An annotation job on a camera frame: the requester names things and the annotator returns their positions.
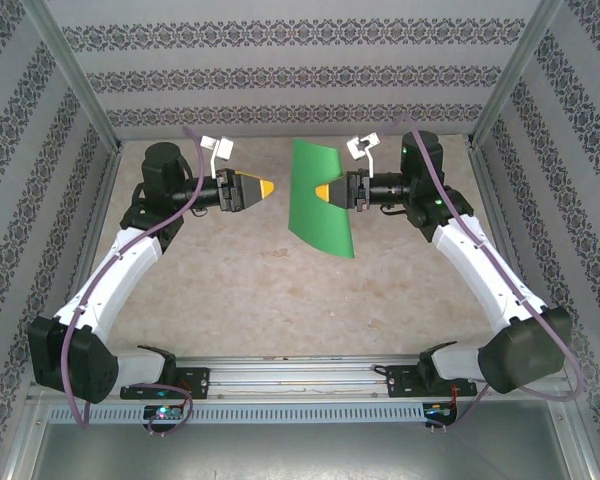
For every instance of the green paper sheet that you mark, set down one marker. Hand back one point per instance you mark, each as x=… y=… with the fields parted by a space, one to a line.
x=305 y=200

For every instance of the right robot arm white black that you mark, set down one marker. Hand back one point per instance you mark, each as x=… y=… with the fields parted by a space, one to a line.
x=485 y=270

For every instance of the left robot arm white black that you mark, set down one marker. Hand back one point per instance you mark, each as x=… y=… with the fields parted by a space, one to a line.
x=110 y=280

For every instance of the grey sheet metal tray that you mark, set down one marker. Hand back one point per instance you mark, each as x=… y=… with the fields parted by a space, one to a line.
x=300 y=455

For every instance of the small controller board with LEDs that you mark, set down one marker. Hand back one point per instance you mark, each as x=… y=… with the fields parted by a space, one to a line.
x=162 y=412
x=437 y=411

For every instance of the aluminium side rail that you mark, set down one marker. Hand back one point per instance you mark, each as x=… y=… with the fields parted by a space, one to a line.
x=91 y=250
x=490 y=200

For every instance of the aluminium frame corner post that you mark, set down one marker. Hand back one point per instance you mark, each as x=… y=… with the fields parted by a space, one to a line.
x=75 y=70
x=512 y=70

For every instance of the long aluminium mounting rail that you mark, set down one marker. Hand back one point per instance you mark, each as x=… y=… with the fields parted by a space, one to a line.
x=290 y=375

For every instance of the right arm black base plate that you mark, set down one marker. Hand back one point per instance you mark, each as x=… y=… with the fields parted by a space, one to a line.
x=405 y=382

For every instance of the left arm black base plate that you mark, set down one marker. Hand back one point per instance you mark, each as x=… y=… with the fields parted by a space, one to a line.
x=195 y=382

